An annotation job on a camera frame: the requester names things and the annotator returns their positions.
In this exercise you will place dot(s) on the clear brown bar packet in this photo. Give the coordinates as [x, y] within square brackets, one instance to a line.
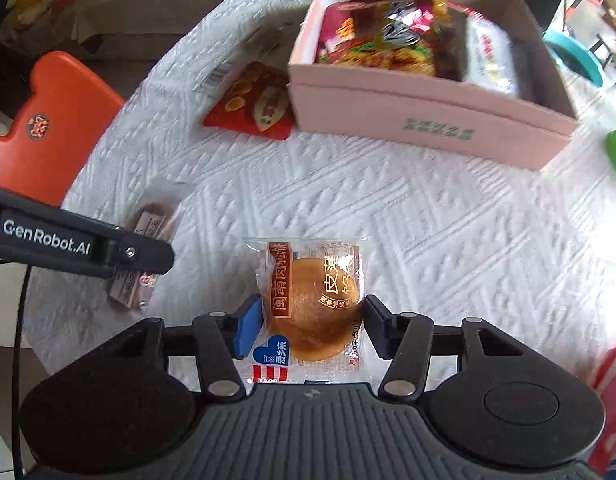
[153, 220]

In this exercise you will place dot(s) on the beige cloth cover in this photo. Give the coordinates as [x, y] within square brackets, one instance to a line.
[138, 15]

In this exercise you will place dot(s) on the red clear plastic bag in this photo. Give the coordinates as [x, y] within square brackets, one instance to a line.
[613, 410]

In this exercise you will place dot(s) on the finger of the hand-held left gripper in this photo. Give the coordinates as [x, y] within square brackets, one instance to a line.
[143, 255]

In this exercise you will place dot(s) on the red noodle packet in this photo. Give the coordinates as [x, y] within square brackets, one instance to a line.
[368, 45]

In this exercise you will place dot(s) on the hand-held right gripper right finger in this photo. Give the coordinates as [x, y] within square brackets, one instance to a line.
[378, 325]

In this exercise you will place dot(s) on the pink cardboard box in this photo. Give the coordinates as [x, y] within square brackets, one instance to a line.
[413, 115]

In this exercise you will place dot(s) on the white snack packet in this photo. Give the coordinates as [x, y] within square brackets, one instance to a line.
[488, 55]

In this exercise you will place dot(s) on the red pastry packet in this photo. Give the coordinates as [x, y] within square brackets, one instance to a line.
[248, 105]

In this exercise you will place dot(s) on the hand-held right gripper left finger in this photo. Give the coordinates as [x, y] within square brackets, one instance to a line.
[248, 325]

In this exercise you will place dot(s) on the round cake packet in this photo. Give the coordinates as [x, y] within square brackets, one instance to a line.
[313, 320]

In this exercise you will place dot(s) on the blue plastic basin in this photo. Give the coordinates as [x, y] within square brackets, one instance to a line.
[578, 60]

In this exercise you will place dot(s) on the orange plastic chair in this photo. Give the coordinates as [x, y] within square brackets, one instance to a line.
[63, 110]

